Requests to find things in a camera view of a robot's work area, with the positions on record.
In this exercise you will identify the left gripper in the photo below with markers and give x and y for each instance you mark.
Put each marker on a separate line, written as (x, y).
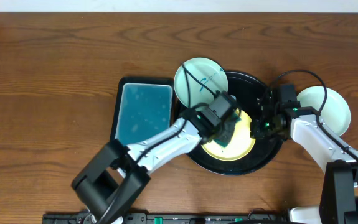
(228, 130)

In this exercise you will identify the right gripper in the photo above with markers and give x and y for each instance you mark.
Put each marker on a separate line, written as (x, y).
(256, 130)

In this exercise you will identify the green yellow sponge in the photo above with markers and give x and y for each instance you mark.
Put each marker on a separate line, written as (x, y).
(227, 129)

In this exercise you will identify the yellow plate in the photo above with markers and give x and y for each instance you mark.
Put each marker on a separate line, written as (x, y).
(240, 145)

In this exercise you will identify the light blue plate front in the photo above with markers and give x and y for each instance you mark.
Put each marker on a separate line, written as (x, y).
(336, 112)

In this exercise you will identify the light blue plate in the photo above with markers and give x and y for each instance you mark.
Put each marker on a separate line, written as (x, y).
(336, 112)
(198, 81)

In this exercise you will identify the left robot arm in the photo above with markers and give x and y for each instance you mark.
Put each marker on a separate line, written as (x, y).
(114, 178)

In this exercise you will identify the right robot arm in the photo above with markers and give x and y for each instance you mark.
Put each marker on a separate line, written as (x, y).
(337, 159)

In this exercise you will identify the black round tray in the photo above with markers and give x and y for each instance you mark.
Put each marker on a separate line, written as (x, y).
(247, 89)

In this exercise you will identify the black rectangular tray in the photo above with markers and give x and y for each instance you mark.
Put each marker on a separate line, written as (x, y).
(116, 102)

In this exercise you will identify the light blue plate upper left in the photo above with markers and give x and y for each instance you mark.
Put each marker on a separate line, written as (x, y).
(198, 81)

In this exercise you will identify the blue water basin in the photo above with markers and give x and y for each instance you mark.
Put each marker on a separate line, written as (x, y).
(144, 112)

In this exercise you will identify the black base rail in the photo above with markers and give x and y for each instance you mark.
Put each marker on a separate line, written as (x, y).
(142, 218)

